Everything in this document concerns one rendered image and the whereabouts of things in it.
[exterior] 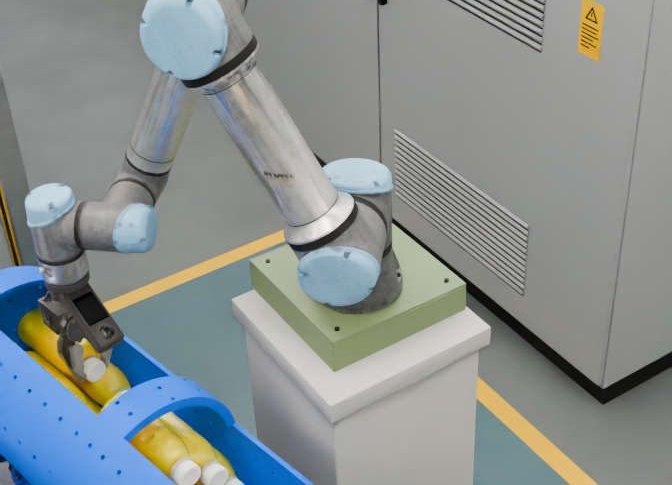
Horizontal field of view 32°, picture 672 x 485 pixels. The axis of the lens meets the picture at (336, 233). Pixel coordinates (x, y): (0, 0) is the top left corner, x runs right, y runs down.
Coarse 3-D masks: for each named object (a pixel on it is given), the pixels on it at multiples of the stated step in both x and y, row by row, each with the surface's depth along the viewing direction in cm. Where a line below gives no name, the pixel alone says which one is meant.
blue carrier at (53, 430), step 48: (0, 288) 194; (0, 336) 186; (0, 384) 182; (48, 384) 177; (144, 384) 174; (192, 384) 179; (0, 432) 182; (48, 432) 174; (96, 432) 169; (240, 432) 183; (48, 480) 174; (96, 480) 166; (144, 480) 162; (240, 480) 186; (288, 480) 178
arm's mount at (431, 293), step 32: (288, 256) 202; (416, 256) 201; (256, 288) 203; (288, 288) 194; (416, 288) 194; (448, 288) 193; (288, 320) 196; (320, 320) 187; (352, 320) 187; (384, 320) 187; (416, 320) 192; (320, 352) 189; (352, 352) 187
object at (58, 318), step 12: (84, 276) 185; (48, 288) 184; (60, 288) 183; (72, 288) 184; (48, 300) 191; (60, 300) 189; (48, 312) 190; (60, 312) 188; (48, 324) 192; (60, 324) 187; (72, 324) 187; (72, 336) 188; (84, 336) 190
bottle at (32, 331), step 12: (36, 312) 205; (24, 324) 204; (36, 324) 202; (24, 336) 203; (36, 336) 201; (48, 336) 200; (36, 348) 202; (48, 348) 199; (84, 348) 197; (48, 360) 200; (60, 360) 197; (84, 360) 196
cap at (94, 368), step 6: (90, 360) 196; (96, 360) 196; (90, 366) 195; (96, 366) 196; (102, 366) 196; (84, 372) 195; (90, 372) 195; (96, 372) 196; (102, 372) 197; (90, 378) 195; (96, 378) 197
